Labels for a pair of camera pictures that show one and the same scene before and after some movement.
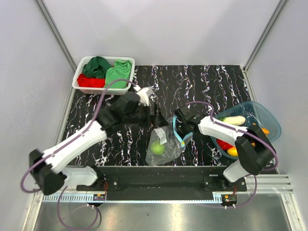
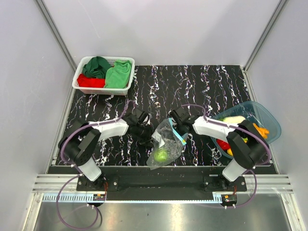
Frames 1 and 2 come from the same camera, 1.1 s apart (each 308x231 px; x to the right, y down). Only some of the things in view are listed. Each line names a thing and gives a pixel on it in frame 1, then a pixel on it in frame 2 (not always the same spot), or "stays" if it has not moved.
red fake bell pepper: [224, 145] stays
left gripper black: [158, 120] to [147, 140]
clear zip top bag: [165, 143] stays
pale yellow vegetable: [236, 120] stays
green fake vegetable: [157, 148] to [160, 155]
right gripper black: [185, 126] stays
